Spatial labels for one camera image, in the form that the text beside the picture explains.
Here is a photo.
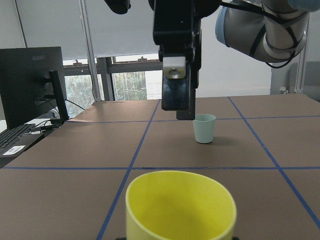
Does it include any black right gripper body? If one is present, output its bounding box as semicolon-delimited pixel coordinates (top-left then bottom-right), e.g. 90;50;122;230
148;0;220;63

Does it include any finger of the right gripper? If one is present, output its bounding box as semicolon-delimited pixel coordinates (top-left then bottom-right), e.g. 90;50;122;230
176;63;201;120
161;56;191;111

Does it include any yellow cup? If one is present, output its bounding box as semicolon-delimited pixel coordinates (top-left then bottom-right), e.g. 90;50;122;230
125;170;237;240

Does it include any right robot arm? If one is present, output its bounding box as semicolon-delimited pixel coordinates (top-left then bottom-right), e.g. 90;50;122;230
149;0;320;120

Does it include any light green cup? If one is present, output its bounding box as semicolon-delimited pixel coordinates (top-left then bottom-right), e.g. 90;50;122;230
192;114;216;144

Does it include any black computer monitor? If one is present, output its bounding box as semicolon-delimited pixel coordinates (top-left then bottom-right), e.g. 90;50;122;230
0;46;69;129

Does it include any brown table mat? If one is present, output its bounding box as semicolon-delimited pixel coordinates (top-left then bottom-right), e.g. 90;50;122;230
0;94;320;240

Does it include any black keyboard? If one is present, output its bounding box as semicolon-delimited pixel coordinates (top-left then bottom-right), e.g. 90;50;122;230
0;123;35;152

